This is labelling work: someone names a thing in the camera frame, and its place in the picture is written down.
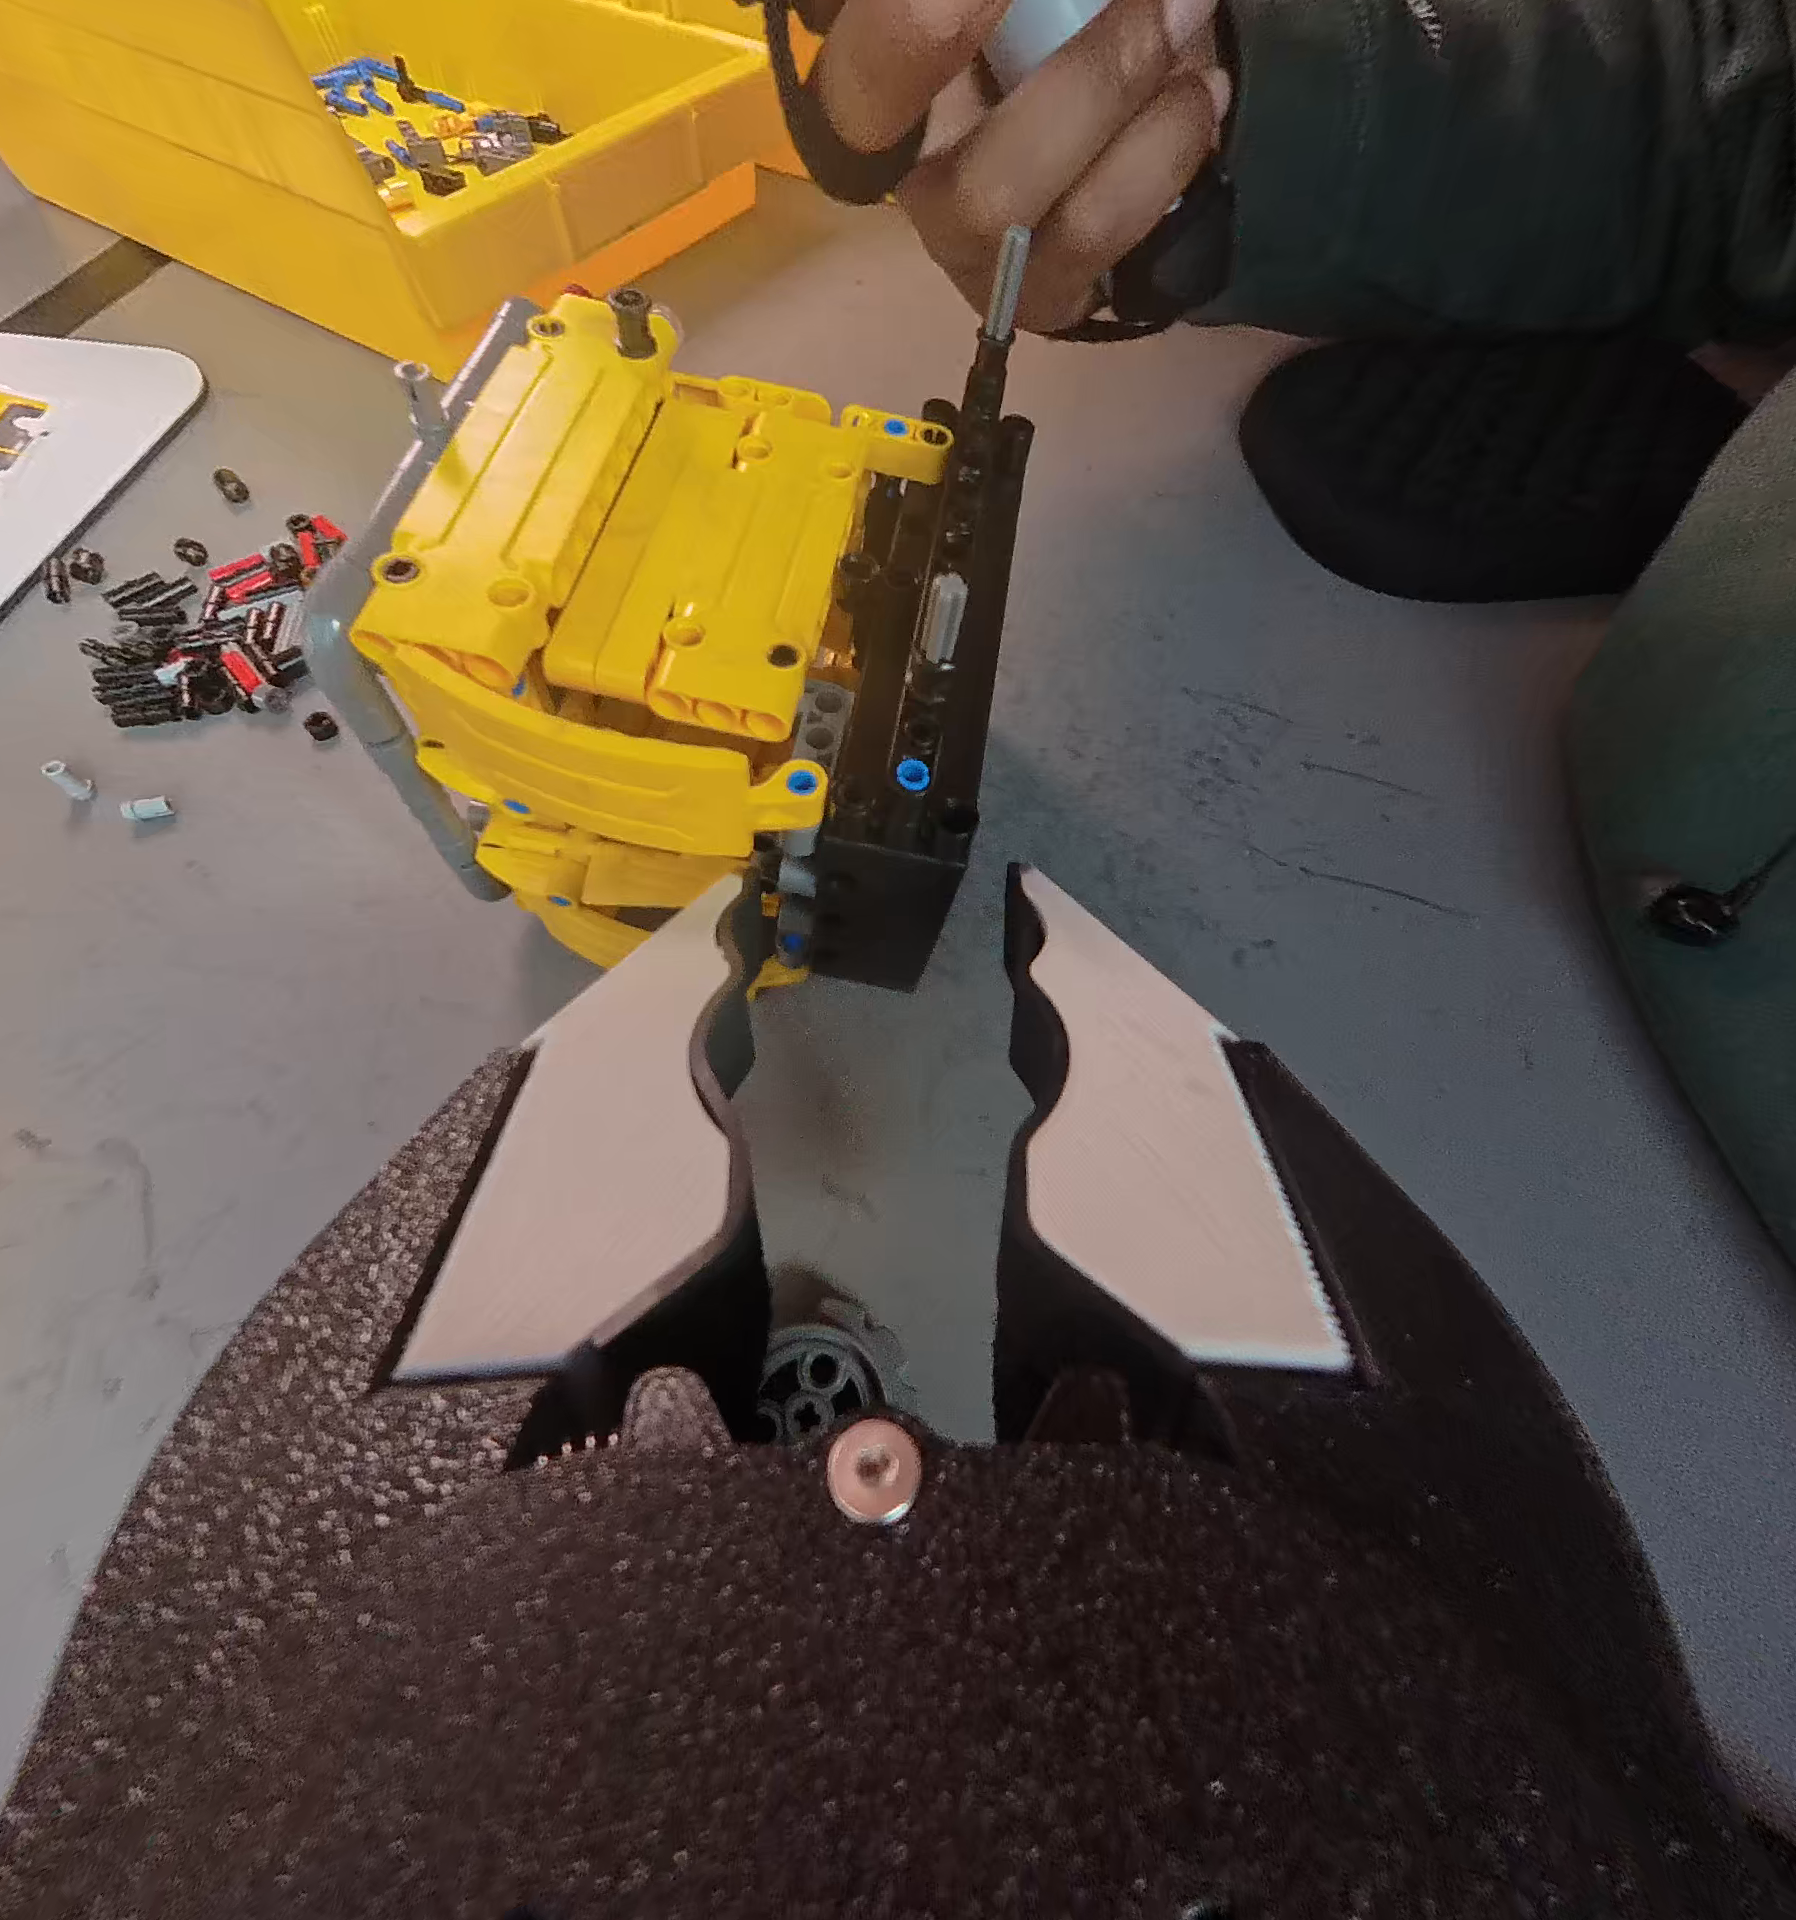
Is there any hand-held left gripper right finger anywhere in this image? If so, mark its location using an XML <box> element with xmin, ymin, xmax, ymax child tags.
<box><xmin>991</xmin><ymin>865</ymin><xmax>1358</xmax><ymax>1449</ymax></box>

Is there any white book stand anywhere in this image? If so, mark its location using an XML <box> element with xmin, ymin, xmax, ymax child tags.
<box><xmin>0</xmin><ymin>327</ymin><xmax>210</xmax><ymax>685</ymax></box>

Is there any person's right hand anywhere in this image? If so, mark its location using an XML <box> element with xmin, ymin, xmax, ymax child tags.
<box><xmin>810</xmin><ymin>0</ymin><xmax>1236</xmax><ymax>336</ymax></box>

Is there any yellow black lego model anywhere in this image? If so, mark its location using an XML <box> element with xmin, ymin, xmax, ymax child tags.
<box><xmin>302</xmin><ymin>224</ymin><xmax>1037</xmax><ymax>999</ymax></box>

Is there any dark grey lego wheel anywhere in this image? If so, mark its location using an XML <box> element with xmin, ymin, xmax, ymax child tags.
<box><xmin>761</xmin><ymin>1305</ymin><xmax>915</xmax><ymax>1449</ymax></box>

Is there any pile of black red pins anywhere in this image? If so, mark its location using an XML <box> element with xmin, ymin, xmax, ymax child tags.
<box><xmin>43</xmin><ymin>467</ymin><xmax>351</xmax><ymax>747</ymax></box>

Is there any heap of small lego parts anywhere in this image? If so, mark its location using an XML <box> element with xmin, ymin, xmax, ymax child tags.
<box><xmin>309</xmin><ymin>56</ymin><xmax>577</xmax><ymax>211</ymax></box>

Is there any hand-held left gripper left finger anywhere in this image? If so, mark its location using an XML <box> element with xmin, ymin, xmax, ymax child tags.
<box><xmin>384</xmin><ymin>870</ymin><xmax>770</xmax><ymax>1449</ymax></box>

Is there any person's right forearm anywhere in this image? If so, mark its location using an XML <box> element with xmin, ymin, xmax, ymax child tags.
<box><xmin>1183</xmin><ymin>0</ymin><xmax>1796</xmax><ymax>347</ymax></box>

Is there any yellow parts bin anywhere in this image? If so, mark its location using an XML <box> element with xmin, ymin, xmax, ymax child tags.
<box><xmin>0</xmin><ymin>0</ymin><xmax>780</xmax><ymax>340</ymax></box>

